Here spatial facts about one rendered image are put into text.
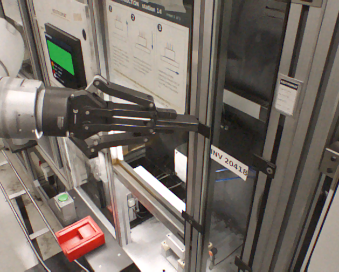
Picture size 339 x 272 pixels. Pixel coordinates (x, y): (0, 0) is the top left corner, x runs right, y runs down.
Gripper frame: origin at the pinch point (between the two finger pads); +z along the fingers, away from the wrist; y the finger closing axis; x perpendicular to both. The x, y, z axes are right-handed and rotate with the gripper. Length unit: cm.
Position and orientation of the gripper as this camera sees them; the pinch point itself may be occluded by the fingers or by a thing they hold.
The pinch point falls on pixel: (175, 121)
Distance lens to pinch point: 53.1
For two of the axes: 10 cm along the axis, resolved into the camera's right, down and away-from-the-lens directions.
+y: 1.7, -8.6, -4.9
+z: 9.7, 0.7, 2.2
